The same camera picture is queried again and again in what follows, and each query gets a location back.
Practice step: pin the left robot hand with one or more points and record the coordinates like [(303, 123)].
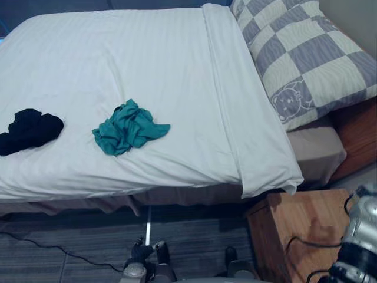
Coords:
[(141, 252)]

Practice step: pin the brown wooden nightstand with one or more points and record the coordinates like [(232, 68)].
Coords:
[(279, 221)]

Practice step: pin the brown wooden bed frame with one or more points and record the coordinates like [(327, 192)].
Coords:
[(359, 132)]

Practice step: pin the grey cream checkered pillow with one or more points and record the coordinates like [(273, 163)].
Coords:
[(309, 59)]

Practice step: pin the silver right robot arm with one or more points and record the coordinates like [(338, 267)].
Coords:
[(362, 218)]

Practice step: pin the white striped duvet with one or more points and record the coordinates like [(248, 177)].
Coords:
[(147, 73)]

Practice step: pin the black crumpled cloth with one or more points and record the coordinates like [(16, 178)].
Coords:
[(32, 129)]

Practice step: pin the grey robot torso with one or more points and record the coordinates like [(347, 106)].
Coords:
[(218, 279)]

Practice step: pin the teal crumpled cloth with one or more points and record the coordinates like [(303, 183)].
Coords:
[(129, 129)]

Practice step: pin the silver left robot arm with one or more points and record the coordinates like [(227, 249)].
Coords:
[(134, 271)]

